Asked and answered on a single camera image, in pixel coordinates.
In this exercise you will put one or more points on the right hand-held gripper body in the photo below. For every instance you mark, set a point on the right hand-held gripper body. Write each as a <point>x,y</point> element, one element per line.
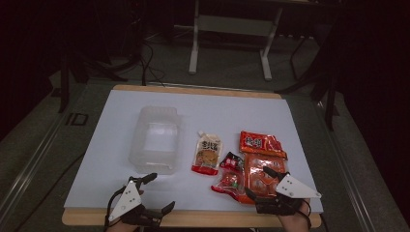
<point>295,189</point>

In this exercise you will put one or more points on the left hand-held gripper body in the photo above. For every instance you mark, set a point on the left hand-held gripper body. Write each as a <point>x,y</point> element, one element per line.
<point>127,201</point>

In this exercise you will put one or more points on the orange packet of jelly cups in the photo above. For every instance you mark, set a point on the orange packet of jelly cups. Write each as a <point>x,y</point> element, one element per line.
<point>257,180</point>

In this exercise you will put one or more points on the clear packet with red ends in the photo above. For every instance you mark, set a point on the clear packet with red ends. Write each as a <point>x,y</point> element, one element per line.
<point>230,185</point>

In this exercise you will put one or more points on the red-orange snack packet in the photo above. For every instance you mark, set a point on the red-orange snack packet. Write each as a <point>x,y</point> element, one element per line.
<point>261,143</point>

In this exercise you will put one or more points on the clear plastic container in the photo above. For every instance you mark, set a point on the clear plastic container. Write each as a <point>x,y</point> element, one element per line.
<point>156,141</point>

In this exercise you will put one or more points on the small dark red packet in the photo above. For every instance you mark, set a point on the small dark red packet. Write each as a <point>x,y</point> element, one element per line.
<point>231,161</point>

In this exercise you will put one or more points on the person's left hand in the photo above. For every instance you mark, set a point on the person's left hand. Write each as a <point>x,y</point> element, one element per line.
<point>121,228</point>

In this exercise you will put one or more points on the person's right hand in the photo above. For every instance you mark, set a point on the person's right hand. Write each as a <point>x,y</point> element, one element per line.
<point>293,223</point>

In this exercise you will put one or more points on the white table mat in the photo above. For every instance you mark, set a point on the white table mat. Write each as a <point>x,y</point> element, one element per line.
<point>225,109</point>

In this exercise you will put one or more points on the black metal stand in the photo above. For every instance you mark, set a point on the black metal stand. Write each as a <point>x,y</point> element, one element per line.
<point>64,90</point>
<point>328,106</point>

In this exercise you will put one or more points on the white metal stand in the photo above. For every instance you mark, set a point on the white metal stand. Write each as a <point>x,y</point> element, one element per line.
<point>193,48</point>

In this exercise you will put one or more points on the aluminium floor rail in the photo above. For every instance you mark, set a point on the aluminium floor rail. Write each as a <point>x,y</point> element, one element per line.
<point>29,167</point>
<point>348,180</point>

